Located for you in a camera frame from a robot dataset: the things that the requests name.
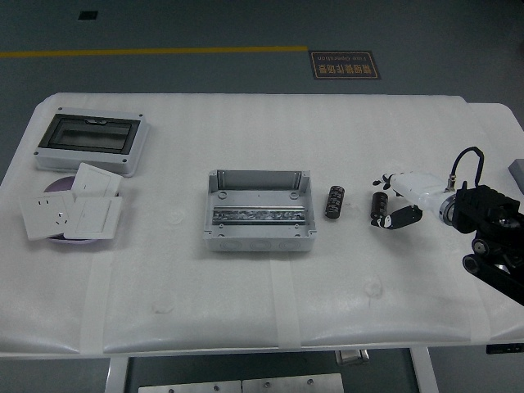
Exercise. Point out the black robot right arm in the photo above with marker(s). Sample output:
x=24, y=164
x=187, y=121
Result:
x=487, y=209

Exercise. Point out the grey metal base plate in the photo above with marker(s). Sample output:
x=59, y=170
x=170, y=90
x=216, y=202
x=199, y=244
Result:
x=292, y=385
x=188, y=388

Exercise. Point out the plain black cylindrical battery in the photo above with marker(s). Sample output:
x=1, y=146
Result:
x=380, y=202

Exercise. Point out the brown floor sign sticker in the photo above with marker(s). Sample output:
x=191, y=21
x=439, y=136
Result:
x=344, y=65

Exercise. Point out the white wall switch panel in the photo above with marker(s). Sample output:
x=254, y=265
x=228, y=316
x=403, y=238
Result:
x=94, y=217
x=96, y=179

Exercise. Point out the white foam mat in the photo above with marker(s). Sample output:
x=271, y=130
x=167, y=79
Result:
x=245, y=135

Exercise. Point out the silver metal DIN rail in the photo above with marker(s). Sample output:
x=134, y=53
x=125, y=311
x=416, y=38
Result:
x=258, y=215

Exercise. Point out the white table leg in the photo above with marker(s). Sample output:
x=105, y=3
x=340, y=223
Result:
x=425, y=372
x=118, y=374

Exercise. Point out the round purple plate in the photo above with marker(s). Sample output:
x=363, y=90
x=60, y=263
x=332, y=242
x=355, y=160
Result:
x=59, y=185

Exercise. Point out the black table control panel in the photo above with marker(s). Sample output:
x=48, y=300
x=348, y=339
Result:
x=505, y=349

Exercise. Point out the white tape strip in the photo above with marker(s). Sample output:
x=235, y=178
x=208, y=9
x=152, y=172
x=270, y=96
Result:
x=96, y=303

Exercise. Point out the open grey junction box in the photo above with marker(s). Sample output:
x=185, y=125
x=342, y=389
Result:
x=229, y=196

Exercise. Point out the white wall socket panel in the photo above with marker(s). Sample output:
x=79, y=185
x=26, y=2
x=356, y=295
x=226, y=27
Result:
x=41, y=217

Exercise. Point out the grey enclosure with transparent cover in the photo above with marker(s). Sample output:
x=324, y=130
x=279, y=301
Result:
x=49, y=155

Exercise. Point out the grey block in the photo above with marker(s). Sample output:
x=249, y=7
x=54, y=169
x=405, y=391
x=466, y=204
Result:
x=518, y=171

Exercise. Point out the silver metal bracket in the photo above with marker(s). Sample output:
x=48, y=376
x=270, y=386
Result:
x=352, y=357

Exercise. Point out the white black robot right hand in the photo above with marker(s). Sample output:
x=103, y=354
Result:
x=413, y=184

